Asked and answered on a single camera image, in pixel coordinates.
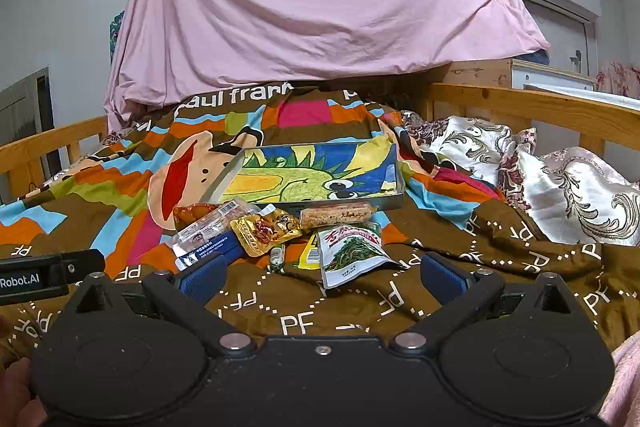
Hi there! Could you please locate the floral satin quilt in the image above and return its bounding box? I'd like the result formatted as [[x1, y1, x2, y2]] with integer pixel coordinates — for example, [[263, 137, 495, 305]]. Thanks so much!
[[401, 110, 639, 247]]

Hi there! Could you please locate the green white sausage stick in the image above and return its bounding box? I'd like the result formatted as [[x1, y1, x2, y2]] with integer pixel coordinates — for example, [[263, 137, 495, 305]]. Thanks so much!
[[269, 245, 286, 272]]

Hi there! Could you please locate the wooden cabinet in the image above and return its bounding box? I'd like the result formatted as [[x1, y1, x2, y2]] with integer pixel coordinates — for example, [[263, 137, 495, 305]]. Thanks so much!
[[425, 58, 596, 91]]

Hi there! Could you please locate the pink hanging sheet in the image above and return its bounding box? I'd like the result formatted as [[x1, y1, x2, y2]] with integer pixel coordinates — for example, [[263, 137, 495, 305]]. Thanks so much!
[[104, 0, 548, 130]]

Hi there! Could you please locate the orange braised snack packet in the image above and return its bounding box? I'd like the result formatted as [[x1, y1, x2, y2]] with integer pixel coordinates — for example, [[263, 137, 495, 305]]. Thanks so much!
[[172, 202, 217, 231]]

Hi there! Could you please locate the gold chicken heart snack packet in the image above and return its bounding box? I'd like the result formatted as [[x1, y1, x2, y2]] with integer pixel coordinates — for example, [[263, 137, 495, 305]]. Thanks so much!
[[230, 206, 303, 258]]

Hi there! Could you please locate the rice cracker bar packet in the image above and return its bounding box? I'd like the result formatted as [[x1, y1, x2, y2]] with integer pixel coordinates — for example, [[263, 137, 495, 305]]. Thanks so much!
[[299, 202, 378, 230]]

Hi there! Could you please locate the grey door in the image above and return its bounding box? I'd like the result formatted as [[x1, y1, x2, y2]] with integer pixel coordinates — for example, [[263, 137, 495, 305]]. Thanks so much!
[[1, 67, 62, 204]]

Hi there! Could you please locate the person's left hand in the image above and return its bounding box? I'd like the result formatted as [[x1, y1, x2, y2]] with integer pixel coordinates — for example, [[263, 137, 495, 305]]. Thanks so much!
[[0, 315, 49, 427]]

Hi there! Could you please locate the metal tray with dinosaur drawing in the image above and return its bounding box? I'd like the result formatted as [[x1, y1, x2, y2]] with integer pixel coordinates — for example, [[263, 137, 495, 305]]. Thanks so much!
[[202, 135, 406, 212]]

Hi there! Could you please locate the wooden bed frame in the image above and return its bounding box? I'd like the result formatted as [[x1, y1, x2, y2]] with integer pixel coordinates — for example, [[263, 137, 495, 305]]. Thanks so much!
[[1, 80, 639, 198]]

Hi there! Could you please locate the yellow snack packet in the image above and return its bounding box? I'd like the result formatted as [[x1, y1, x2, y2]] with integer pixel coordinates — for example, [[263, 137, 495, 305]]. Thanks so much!
[[297, 234, 321, 271]]

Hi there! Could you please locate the pink fleece sleeve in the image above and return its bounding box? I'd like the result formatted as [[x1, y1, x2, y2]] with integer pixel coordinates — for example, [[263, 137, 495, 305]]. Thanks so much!
[[599, 333, 640, 427]]

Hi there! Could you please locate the colourful Paul Frank blanket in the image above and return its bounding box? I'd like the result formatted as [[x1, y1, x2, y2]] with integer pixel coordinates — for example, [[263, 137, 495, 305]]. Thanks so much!
[[1, 83, 639, 348]]

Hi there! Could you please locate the green vegetable snack packet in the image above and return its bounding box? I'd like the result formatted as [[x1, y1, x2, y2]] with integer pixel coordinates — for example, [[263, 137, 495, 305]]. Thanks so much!
[[317, 222, 399, 289]]

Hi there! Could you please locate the blue white snack packet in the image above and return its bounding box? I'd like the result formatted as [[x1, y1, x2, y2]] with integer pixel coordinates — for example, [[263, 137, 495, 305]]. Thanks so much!
[[176, 231, 245, 271]]

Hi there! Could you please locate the clear peanut brittle packet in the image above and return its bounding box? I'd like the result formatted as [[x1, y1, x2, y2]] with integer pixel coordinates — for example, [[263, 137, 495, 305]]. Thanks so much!
[[167, 198, 259, 257]]

